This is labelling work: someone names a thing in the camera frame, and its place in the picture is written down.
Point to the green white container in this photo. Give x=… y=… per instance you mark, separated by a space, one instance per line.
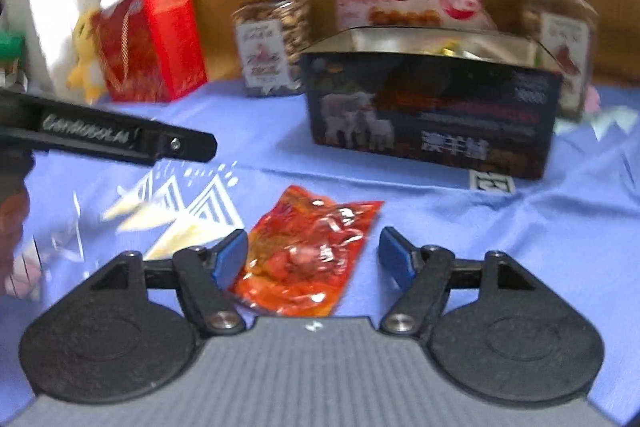
x=11 y=57

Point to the person's left hand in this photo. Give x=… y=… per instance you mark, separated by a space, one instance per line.
x=12 y=242

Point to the red paper box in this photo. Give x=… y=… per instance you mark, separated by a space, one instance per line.
x=165 y=47

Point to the clear nut jar gold lid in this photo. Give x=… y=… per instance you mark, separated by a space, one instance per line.
x=565 y=32
x=272 y=42

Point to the blue printed blanket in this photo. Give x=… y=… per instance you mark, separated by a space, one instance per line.
x=550 y=232

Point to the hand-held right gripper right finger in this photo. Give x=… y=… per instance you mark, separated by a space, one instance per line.
x=395 y=254

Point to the dark sheep print box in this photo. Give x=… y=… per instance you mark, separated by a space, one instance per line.
x=425 y=127

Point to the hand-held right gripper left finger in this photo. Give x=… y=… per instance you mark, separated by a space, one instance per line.
x=230 y=257

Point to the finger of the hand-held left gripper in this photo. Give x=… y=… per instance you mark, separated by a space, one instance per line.
x=190 y=147

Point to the red snack packet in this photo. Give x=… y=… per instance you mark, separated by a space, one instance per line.
x=300 y=252

